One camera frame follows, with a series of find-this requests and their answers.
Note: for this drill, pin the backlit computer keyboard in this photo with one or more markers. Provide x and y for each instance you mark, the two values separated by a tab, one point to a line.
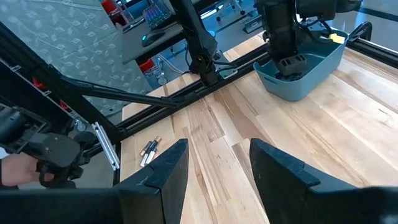
157	14

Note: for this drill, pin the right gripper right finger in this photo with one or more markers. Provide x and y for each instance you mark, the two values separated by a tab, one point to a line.
311	205

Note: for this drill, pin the black copper-top battery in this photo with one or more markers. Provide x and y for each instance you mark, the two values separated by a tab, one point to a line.
155	144
146	148

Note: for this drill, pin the black computer mouse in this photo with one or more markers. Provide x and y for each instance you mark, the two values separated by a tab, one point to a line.
153	36

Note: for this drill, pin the grey leaf-pattern partition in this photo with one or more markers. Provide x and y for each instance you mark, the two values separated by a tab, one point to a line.
77	46

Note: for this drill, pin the silver battery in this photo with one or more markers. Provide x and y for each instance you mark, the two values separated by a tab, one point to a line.
151	156
144	160

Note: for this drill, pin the office chair base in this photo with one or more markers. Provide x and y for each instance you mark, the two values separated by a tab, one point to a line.
231	7

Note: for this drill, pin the silver metal bracket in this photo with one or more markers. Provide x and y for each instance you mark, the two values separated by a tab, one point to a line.
107	146

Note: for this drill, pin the blue-grey plastic bin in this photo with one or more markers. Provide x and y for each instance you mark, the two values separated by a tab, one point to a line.
311	81

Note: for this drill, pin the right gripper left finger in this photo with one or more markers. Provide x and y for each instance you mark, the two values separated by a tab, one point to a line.
93	208

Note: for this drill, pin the red wheeled cart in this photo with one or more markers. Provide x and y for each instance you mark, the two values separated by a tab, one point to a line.
147	66

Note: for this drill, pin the grey desk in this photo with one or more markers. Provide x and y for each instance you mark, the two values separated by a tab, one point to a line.
133	43

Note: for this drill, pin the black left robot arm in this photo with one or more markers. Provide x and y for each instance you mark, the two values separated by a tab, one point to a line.
199	40

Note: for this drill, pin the yellow tape tag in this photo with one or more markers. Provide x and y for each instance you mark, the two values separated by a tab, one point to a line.
337	38

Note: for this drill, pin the silver mounting plate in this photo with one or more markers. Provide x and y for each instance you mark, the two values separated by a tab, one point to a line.
229	73

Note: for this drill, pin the black aluminium table frame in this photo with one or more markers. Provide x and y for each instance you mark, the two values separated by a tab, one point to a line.
192	95

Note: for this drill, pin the person's hand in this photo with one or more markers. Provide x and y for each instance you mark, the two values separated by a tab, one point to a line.
18	169

